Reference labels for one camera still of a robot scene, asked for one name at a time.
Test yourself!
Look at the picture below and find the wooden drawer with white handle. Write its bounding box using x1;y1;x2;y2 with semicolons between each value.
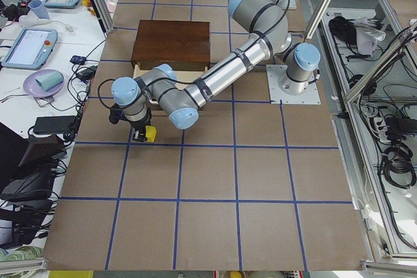
124;64;202;128

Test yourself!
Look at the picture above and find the black power adapter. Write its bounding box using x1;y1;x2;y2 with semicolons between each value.
33;115;76;135

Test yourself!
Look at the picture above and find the yellow block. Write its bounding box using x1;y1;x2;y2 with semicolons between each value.
145;125;157;143

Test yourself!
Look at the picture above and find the dark wooden drawer box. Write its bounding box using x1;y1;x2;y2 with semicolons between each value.
131;20;210;72

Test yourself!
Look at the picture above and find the purple plate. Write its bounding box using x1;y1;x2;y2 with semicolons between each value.
23;69;64;98

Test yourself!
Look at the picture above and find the near blue teach pendant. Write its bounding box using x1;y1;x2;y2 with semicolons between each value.
1;27;58;70

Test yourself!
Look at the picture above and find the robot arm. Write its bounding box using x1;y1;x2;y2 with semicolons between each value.
109;0;321;142

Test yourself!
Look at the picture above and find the blue plastic cup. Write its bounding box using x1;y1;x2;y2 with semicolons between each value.
28;0;50;20

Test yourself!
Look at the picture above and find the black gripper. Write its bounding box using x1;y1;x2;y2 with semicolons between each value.
130;113;152;143

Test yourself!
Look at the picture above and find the teal cup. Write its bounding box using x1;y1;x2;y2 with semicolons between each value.
35;70;63;91

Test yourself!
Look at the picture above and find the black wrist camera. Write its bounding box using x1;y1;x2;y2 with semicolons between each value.
109;104;122;125

